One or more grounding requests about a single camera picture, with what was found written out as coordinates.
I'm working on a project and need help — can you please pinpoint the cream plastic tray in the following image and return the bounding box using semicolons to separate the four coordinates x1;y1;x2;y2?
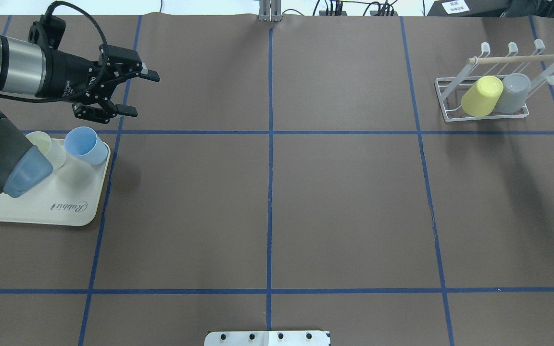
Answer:
0;155;110;226

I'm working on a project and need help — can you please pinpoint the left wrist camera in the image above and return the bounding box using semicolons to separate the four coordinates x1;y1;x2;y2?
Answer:
28;14;66;50

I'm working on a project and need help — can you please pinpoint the grey cup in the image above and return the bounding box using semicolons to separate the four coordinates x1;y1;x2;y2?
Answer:
494;73;531;114

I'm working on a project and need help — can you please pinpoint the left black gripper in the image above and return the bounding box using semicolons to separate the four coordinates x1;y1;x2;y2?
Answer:
41;45;161;124

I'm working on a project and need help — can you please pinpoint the white pedestal column base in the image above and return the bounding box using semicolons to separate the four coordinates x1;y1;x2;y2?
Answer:
204;330;331;346

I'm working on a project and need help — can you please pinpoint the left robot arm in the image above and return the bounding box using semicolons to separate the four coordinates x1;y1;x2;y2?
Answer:
0;22;160;198

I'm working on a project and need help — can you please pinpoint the pale yellow-green cup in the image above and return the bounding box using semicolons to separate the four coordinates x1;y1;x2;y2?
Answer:
26;131;67;170

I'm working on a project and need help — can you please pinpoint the bright yellow cup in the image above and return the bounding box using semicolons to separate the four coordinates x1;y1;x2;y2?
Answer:
461;76;504;117

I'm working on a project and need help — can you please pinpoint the light blue cup rear right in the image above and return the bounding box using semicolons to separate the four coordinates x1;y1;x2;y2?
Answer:
63;126;109;166

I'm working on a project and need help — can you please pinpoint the aluminium frame post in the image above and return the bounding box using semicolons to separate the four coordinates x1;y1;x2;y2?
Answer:
259;0;283;23

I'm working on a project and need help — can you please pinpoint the white wire cup rack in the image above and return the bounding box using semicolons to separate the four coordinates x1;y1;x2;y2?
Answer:
434;39;554;123

